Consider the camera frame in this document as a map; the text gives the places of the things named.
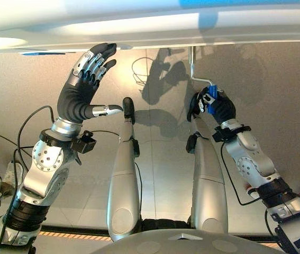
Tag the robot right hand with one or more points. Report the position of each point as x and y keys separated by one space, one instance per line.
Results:
x=225 y=108

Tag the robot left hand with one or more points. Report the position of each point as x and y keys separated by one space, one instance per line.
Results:
x=71 y=100

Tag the silver bed crank blue grip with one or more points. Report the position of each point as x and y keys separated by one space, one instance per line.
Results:
x=192 y=62

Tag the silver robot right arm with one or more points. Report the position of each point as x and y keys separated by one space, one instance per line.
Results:
x=253 y=164

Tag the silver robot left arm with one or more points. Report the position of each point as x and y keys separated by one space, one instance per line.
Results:
x=46 y=158

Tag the dark robot right foot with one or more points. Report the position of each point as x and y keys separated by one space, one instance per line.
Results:
x=192 y=105

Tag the dark robot foot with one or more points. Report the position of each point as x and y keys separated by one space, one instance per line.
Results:
x=192 y=105
x=128 y=107

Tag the dark robot left foot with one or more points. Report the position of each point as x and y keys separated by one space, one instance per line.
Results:
x=128 y=107

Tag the silver robot right leg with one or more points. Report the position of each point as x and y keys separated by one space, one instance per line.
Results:
x=209 y=185

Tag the silver robot leg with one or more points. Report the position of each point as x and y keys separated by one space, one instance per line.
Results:
x=209 y=185
x=123 y=185

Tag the silver robot left leg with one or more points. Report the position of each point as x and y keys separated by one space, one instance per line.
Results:
x=123 y=185

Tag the black orange striped floor tape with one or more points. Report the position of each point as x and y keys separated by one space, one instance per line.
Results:
x=75 y=235

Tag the silver robot torso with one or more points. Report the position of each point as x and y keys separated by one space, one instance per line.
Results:
x=181 y=242

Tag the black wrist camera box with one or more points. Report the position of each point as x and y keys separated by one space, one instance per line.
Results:
x=86 y=144

